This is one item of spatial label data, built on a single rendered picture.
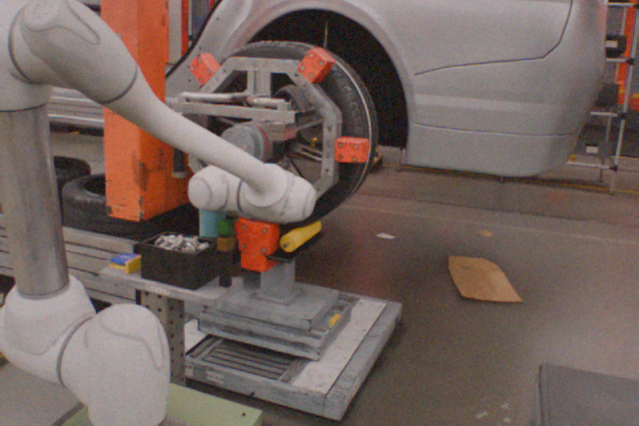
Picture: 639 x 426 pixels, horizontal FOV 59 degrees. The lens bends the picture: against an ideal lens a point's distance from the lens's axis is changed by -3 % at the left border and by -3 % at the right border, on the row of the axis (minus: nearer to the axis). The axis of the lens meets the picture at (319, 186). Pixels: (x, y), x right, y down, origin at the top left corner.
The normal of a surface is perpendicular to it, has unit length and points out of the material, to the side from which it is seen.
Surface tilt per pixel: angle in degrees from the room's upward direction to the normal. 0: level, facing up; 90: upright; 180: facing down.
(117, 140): 90
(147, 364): 79
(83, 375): 84
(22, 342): 95
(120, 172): 90
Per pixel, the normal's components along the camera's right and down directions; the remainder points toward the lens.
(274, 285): -0.36, 0.20
